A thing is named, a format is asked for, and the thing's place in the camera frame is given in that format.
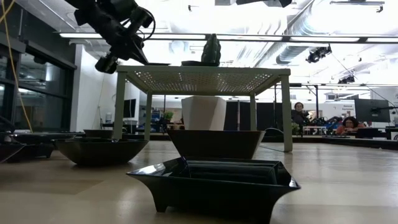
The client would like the long ceiling light strip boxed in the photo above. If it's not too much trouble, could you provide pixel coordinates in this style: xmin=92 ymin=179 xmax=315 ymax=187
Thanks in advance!
xmin=58 ymin=32 xmax=398 ymax=44

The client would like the black pot stack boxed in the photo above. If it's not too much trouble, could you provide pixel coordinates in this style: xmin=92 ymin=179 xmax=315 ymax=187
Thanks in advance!
xmin=9 ymin=132 xmax=85 ymax=146

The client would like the yellow cable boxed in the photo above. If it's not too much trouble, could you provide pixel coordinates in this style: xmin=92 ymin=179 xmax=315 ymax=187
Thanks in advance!
xmin=0 ymin=0 xmax=34 ymax=133

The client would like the green cactus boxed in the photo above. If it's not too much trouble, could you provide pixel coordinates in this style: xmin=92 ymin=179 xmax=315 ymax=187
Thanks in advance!
xmin=200 ymin=33 xmax=222 ymax=65

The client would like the person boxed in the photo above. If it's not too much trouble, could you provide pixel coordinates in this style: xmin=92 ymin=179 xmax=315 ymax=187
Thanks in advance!
xmin=290 ymin=101 xmax=311 ymax=127
xmin=335 ymin=116 xmax=367 ymax=136

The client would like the black pointed oval plate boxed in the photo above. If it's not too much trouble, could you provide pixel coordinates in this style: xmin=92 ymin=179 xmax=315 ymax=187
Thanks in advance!
xmin=54 ymin=138 xmax=149 ymax=167

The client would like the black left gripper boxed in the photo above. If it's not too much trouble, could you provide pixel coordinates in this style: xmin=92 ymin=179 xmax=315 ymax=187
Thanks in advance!
xmin=73 ymin=0 xmax=155 ymax=75

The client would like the white hexagonal plant pot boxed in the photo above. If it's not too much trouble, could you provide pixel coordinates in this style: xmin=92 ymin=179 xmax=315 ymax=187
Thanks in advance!
xmin=181 ymin=95 xmax=227 ymax=131

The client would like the silver ventilation duct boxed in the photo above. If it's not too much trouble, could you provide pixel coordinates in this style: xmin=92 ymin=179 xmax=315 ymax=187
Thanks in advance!
xmin=254 ymin=0 xmax=343 ymax=65

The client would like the black ceiling camera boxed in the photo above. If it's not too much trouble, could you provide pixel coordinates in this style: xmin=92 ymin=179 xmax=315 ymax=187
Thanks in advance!
xmin=306 ymin=44 xmax=333 ymax=64

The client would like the green perforated metal stand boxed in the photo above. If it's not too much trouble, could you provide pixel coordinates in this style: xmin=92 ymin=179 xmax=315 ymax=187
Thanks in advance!
xmin=112 ymin=65 xmax=294 ymax=153

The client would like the black wavy square plate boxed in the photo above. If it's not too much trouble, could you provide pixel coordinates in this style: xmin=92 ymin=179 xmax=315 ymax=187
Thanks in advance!
xmin=83 ymin=129 xmax=114 ymax=140
xmin=181 ymin=60 xmax=220 ymax=67
xmin=167 ymin=129 xmax=266 ymax=161

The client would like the black partition panel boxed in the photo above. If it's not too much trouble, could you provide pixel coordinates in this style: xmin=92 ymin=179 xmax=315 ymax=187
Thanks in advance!
xmin=223 ymin=101 xmax=285 ymax=131

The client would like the black window frame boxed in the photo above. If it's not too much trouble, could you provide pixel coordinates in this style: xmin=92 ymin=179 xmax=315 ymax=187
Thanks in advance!
xmin=0 ymin=30 xmax=78 ymax=133

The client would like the black computer monitor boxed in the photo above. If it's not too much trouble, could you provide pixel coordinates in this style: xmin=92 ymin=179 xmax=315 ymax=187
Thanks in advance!
xmin=354 ymin=98 xmax=391 ymax=123
xmin=123 ymin=98 xmax=137 ymax=119

